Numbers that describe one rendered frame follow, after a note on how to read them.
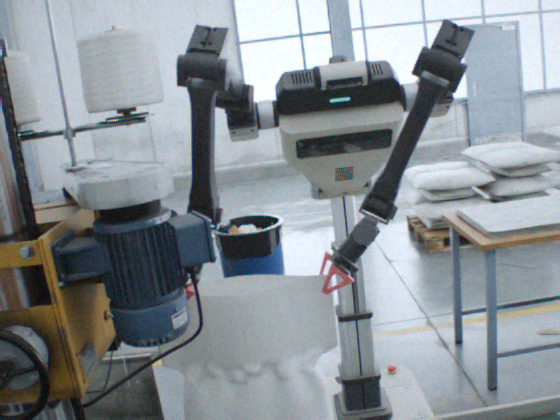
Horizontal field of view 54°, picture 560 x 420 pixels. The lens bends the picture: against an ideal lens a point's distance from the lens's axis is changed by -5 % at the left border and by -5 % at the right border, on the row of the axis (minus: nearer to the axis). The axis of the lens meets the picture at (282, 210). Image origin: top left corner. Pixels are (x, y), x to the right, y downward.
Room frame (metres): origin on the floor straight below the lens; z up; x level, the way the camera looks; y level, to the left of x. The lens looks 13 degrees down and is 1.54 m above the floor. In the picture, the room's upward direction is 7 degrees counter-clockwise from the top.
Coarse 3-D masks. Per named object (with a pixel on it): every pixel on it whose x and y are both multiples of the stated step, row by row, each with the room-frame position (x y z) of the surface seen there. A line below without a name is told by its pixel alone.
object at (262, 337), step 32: (224, 288) 1.46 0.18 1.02; (256, 288) 1.45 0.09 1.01; (288, 288) 1.35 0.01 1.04; (320, 288) 1.38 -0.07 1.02; (192, 320) 1.37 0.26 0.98; (224, 320) 1.33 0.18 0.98; (256, 320) 1.32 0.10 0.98; (288, 320) 1.35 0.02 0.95; (320, 320) 1.38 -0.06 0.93; (160, 352) 1.39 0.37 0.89; (192, 352) 1.37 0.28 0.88; (224, 352) 1.33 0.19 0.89; (256, 352) 1.32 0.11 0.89; (288, 352) 1.34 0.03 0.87; (320, 352) 1.37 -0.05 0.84; (192, 384) 1.34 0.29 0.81; (224, 384) 1.32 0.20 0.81; (256, 384) 1.31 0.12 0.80; (288, 384) 1.31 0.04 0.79; (320, 384) 1.33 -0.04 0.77; (192, 416) 1.33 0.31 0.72; (224, 416) 1.31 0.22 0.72; (256, 416) 1.30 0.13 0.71; (288, 416) 1.30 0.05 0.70; (320, 416) 1.32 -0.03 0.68
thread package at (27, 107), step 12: (12, 60) 1.16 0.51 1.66; (24, 60) 1.19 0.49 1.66; (12, 72) 1.16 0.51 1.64; (24, 72) 1.18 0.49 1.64; (12, 84) 1.15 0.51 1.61; (24, 84) 1.18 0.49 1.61; (12, 96) 1.15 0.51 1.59; (24, 96) 1.17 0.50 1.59; (36, 96) 1.21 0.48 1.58; (24, 108) 1.16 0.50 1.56; (36, 108) 1.19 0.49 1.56; (24, 120) 1.16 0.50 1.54; (36, 120) 1.19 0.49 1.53
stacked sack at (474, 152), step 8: (488, 144) 5.18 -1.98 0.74; (496, 144) 5.08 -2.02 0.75; (504, 144) 5.05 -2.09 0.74; (512, 144) 4.97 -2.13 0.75; (520, 144) 4.94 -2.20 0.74; (528, 144) 4.96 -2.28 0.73; (464, 152) 5.17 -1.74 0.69; (472, 152) 5.00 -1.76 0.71; (480, 152) 4.93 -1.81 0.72; (488, 152) 4.89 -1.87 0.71
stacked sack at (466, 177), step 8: (464, 168) 4.74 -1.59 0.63; (472, 168) 4.73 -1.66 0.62; (416, 176) 4.79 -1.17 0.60; (424, 176) 4.69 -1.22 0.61; (432, 176) 4.60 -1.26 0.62; (440, 176) 4.57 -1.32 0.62; (448, 176) 4.55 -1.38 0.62; (456, 176) 4.52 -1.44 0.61; (464, 176) 4.50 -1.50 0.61; (472, 176) 4.49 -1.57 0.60; (480, 176) 4.48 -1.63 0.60; (488, 176) 4.48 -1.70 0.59; (416, 184) 4.59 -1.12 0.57; (424, 184) 4.52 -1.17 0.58; (432, 184) 4.51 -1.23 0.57; (440, 184) 4.50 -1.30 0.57; (448, 184) 4.49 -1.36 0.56; (456, 184) 4.48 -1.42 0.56; (464, 184) 4.47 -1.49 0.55; (472, 184) 4.47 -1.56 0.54; (480, 184) 4.48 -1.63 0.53
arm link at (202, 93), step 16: (176, 64) 1.24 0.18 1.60; (224, 64) 1.23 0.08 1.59; (176, 80) 1.25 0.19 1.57; (192, 80) 1.27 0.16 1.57; (208, 80) 1.28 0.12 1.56; (224, 80) 1.23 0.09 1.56; (192, 96) 1.25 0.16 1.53; (208, 96) 1.25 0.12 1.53; (192, 112) 1.27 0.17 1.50; (208, 112) 1.26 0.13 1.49; (192, 128) 1.29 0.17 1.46; (208, 128) 1.28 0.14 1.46; (192, 144) 1.30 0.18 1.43; (208, 144) 1.29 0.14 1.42; (192, 160) 1.32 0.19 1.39; (208, 160) 1.31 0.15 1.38; (192, 176) 1.34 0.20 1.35; (208, 176) 1.33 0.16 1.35; (192, 192) 1.35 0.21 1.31; (208, 192) 1.34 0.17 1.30; (192, 208) 1.37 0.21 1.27; (208, 208) 1.36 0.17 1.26
